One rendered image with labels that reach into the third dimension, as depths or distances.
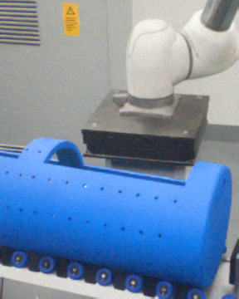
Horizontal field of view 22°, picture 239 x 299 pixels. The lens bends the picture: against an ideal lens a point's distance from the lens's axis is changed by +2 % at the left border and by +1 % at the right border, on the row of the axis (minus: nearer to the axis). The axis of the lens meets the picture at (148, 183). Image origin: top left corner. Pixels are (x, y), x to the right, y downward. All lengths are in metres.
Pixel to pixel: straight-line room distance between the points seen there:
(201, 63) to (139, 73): 0.21
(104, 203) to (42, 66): 1.85
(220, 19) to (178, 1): 2.23
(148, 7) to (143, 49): 2.30
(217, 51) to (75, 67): 1.20
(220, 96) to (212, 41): 2.35
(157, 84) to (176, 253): 0.78
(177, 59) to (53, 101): 1.32
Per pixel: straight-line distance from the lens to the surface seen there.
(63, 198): 1.35
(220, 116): 4.34
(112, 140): 1.88
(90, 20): 2.96
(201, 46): 1.97
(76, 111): 3.13
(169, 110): 1.97
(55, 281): 1.51
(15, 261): 1.54
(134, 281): 1.42
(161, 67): 1.92
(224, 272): 1.53
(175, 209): 1.27
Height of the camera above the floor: 1.84
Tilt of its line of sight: 28 degrees down
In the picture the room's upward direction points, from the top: straight up
